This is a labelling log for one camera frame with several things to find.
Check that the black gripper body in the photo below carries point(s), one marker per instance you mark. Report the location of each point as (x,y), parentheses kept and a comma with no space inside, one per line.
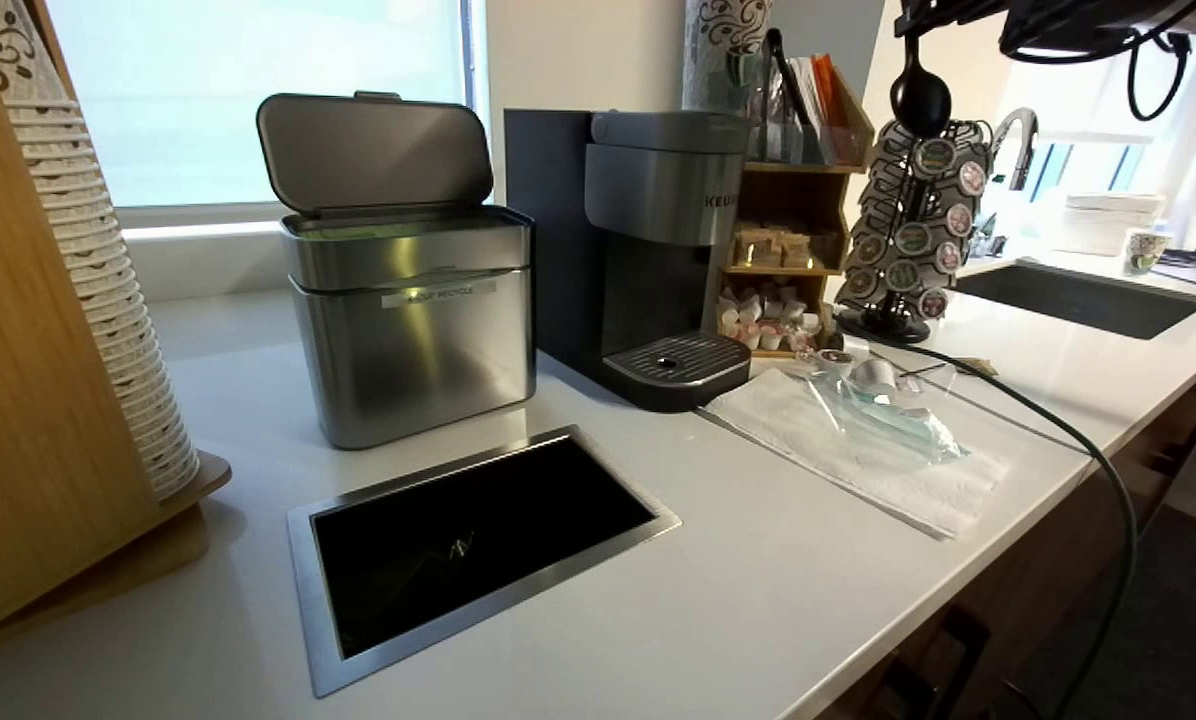
(940,13)

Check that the black spoon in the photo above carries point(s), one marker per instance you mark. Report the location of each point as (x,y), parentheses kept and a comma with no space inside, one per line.
(917,103)

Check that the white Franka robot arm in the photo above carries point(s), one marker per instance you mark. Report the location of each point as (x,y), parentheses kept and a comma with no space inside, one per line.
(1116,22)

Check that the wooden shelf organizer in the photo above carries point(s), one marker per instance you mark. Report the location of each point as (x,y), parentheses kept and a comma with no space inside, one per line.
(789,202)

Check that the orange paper packets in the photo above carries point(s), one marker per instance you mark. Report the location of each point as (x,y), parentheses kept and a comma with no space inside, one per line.
(841,103)

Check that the chrome faucet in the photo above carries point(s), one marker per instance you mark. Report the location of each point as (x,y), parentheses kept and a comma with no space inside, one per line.
(1018,135)

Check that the black utensils bundle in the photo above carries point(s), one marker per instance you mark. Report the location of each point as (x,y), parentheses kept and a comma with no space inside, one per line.
(780,92)

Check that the patterned paper cup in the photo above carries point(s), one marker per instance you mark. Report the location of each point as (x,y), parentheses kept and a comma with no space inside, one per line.
(726,44)

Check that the brown packets bundle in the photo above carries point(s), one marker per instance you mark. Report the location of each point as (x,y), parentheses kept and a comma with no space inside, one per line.
(773,251)

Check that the small patterned mug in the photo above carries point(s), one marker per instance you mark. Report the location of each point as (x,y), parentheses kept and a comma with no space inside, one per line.
(1147,251)

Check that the dark counter sink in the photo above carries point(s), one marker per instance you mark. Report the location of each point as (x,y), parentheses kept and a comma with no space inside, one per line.
(1088,299)

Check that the black coffee pod carousel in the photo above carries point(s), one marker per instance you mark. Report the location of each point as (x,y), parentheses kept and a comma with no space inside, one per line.
(881,326)

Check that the white creamer cup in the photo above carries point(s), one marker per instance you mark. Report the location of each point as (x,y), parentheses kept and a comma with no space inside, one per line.
(743,308)
(811,331)
(779,322)
(758,342)

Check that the brown sugar packet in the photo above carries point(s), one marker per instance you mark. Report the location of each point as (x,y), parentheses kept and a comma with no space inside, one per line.
(980,362)

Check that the black silver coffee machine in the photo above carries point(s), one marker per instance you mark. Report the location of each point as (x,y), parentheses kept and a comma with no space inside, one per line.
(650,253)

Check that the small green seal zip bag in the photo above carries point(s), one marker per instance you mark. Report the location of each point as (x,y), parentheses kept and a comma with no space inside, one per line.
(888,413)

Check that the large clear plastic bag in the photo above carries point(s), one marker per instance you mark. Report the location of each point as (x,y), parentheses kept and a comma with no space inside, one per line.
(876,486)

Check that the steel trash bin with lid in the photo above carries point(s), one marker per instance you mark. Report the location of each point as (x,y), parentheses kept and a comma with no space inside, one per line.
(411,332)

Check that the bright window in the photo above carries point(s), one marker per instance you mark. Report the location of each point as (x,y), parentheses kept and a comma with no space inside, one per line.
(260,92)

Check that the steel framed counter chute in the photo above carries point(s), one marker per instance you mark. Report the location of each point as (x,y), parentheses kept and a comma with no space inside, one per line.
(477,540)

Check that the stack of white paper cups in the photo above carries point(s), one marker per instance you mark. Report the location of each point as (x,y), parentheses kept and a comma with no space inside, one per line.
(102,265)

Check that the wooden cup dispenser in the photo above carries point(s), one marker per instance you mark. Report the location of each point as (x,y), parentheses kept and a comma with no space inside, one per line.
(23,400)

